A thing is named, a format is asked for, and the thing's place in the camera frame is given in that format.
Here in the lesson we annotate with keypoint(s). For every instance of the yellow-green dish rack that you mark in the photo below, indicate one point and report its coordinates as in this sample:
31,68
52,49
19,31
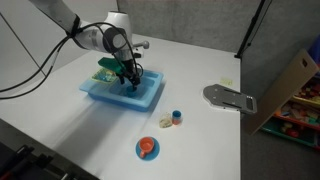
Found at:
99,76

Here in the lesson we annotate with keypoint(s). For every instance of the grey toy faucet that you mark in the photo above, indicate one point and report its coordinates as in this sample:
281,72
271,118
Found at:
144,44

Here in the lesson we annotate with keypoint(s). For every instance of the yellow sticky note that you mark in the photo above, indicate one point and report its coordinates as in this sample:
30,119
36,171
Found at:
226,81

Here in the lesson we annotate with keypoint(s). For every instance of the blue toy saucer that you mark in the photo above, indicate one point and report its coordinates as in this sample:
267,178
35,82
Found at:
155,154

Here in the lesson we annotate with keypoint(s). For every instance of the blue toy utensil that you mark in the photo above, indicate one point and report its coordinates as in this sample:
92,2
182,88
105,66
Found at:
106,77

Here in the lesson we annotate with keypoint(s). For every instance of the blue toy cup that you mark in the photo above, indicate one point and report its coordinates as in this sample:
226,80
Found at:
130,93

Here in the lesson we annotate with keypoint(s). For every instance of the black equipment frame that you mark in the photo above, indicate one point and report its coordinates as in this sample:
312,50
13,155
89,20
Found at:
20,163

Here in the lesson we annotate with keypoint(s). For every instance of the small blue and orange cup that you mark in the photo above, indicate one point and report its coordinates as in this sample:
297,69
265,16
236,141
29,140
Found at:
176,116

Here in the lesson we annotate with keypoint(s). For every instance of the grey metal mounting plate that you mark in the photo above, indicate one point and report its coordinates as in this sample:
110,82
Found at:
223,95

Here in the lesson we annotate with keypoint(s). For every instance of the black stand pole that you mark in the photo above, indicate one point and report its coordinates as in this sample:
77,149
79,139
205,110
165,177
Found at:
250,30

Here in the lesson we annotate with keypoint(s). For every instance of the orange toy cup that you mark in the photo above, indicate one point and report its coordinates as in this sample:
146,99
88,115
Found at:
146,144

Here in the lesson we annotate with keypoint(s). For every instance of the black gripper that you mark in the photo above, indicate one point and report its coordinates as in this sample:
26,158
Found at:
128,70

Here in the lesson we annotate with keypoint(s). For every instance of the light blue toy sink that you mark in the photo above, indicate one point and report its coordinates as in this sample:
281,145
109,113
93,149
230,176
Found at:
146,100

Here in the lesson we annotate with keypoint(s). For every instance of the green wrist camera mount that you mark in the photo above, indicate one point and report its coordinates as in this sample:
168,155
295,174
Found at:
110,63

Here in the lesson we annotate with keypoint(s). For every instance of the wooden toy storage shelf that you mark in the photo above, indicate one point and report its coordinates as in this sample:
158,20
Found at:
286,86

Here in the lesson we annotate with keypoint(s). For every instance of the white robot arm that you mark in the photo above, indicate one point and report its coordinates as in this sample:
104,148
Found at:
93,36

